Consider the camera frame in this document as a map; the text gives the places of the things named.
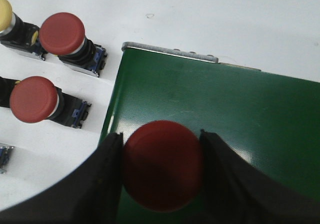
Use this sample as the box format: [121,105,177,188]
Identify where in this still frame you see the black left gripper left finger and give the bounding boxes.
[0,133,123,224]

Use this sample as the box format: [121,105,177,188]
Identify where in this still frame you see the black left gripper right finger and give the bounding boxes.
[199,130,320,224]

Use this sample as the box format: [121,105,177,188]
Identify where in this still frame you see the red mushroom push button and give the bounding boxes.
[122,120,204,213]
[39,12,108,77]
[9,76,91,128]

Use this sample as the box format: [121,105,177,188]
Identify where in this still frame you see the green conveyor belt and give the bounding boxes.
[101,49,320,224]

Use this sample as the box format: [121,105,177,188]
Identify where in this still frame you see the push button contact block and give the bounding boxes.
[0,143,15,174]

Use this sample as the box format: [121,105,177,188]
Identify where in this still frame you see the black push button body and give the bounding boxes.
[0,77,20,108]

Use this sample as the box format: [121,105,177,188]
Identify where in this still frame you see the yellow mushroom push button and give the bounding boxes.
[0,0,47,61]

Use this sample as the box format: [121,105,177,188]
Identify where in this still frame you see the aluminium conveyor frame rail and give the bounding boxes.
[122,42,261,72]

